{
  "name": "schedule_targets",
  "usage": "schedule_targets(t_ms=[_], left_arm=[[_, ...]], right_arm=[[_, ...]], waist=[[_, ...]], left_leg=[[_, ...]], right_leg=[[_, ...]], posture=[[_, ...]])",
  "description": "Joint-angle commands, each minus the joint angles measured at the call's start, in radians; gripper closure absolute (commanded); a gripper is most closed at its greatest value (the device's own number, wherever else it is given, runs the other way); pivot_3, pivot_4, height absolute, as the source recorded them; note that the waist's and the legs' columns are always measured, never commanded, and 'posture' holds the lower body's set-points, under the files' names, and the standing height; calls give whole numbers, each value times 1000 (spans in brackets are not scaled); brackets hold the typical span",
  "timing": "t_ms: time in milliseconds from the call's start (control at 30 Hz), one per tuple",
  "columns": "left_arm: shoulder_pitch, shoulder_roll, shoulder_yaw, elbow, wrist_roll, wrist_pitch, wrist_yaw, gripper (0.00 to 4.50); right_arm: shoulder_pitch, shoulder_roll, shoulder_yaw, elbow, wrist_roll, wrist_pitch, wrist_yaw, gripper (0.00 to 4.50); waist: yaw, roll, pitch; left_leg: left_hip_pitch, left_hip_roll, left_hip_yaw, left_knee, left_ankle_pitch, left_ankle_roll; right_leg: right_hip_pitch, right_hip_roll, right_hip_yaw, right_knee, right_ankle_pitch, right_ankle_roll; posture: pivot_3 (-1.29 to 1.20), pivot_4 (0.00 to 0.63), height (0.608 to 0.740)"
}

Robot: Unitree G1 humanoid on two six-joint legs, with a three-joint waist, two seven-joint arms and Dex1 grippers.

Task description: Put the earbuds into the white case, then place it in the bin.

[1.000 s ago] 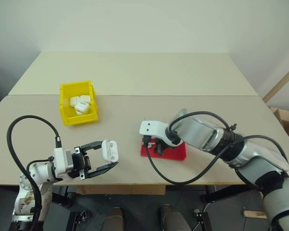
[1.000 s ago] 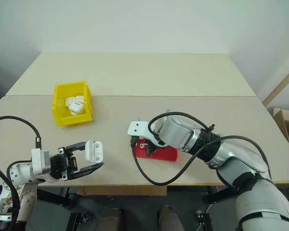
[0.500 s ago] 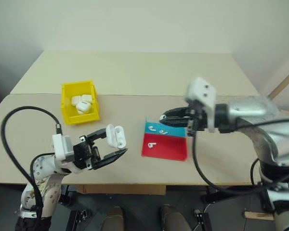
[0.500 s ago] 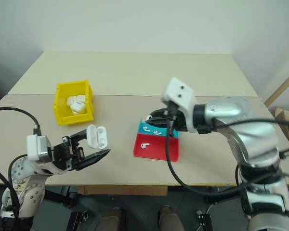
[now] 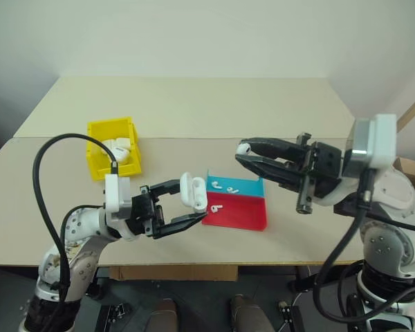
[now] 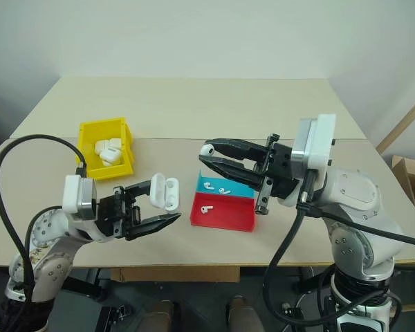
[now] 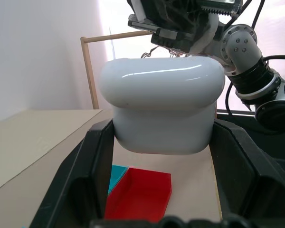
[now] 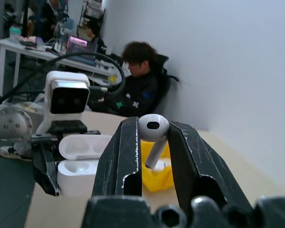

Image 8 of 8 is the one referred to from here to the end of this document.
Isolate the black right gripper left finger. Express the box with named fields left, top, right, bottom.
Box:
left=92, top=116, right=143, bottom=197

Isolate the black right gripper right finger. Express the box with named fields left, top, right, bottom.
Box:
left=168, top=120, right=254, bottom=210

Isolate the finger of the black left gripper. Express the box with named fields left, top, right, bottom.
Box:
left=32, top=142, right=61, bottom=197

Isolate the white earbud charging case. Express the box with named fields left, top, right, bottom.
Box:
left=57, top=134, right=113, bottom=197

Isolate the white earbud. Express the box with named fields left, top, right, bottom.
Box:
left=138, top=113, right=170, bottom=170
left=154, top=160, right=170, bottom=172

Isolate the yellow bin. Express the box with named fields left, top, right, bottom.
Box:
left=140, top=140, right=174, bottom=192

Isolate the white and black sneaker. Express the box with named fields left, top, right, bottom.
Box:
left=0, top=144, right=34, bottom=162

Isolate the dark green table mat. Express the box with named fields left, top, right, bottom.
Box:
left=0, top=140, right=37, bottom=228

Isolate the seated person in black jacket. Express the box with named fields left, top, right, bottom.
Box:
left=87, top=41, right=162, bottom=117

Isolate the white desk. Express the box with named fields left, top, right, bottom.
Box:
left=0, top=38, right=132, bottom=96

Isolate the laptop with pink screen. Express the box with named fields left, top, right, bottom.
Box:
left=66, top=35, right=98, bottom=54

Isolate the dark-haired person behind desk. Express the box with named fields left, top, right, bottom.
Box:
left=86, top=21, right=103, bottom=43

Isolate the black metal shelf rack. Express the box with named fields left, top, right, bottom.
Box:
left=78, top=0, right=107, bottom=40

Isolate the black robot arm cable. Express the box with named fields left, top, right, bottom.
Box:
left=0, top=52, right=127, bottom=105

